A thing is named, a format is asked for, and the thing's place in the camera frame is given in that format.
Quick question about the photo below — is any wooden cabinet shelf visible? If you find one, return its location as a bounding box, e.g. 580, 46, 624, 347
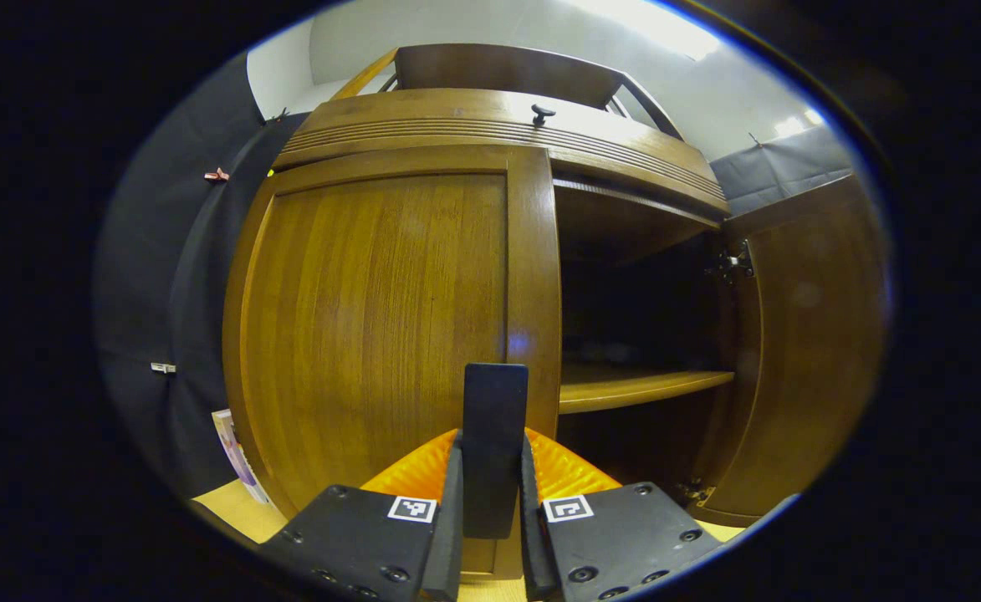
559, 361, 735, 416

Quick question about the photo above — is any wooden shoe cabinet door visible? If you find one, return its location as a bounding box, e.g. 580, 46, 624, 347
691, 171, 891, 528
222, 144, 563, 578

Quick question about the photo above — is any large ceiling light panel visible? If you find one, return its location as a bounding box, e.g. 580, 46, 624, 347
574, 0, 721, 61

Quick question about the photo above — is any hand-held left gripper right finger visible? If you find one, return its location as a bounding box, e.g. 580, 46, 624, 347
519, 426, 723, 602

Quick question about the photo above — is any small ceiling light panel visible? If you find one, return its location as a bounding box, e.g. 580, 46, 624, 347
774, 109, 825, 139

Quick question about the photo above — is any wooden cabinet drawer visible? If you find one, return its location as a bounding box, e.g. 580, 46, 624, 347
273, 88, 732, 220

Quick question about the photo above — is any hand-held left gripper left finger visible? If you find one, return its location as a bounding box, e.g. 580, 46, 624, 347
258, 428, 463, 602

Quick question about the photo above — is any wooden double-door shoe cabinet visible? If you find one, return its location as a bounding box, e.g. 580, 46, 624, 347
222, 43, 759, 578

